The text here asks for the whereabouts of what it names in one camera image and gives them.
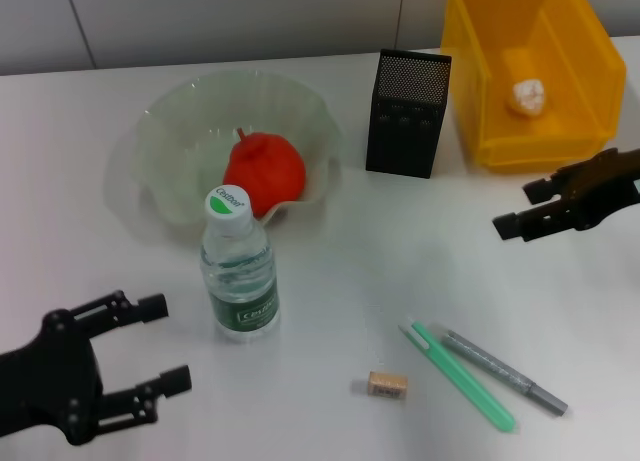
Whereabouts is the grey marker pen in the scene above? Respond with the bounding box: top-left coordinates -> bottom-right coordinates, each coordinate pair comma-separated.
442,330 -> 570,416

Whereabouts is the clear green-label water bottle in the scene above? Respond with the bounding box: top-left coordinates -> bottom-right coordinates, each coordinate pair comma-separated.
199,184 -> 281,343

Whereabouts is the green pen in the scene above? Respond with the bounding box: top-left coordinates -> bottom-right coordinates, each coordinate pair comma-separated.
398,320 -> 516,435

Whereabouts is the green glass fruit plate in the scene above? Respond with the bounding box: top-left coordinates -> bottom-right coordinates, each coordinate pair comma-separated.
133,71 -> 346,237

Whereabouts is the white paper ball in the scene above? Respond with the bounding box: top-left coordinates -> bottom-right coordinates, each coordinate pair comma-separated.
507,79 -> 546,118

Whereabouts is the yellow plastic bin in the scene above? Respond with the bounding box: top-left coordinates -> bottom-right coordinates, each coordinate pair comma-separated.
439,0 -> 629,176

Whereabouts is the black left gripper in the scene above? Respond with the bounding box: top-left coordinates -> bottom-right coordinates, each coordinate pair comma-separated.
0,290 -> 193,446

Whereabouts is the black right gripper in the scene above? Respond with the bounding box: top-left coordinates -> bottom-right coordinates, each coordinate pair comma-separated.
492,148 -> 640,242

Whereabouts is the black mesh pen holder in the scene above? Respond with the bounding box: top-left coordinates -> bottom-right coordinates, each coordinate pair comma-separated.
365,48 -> 454,180

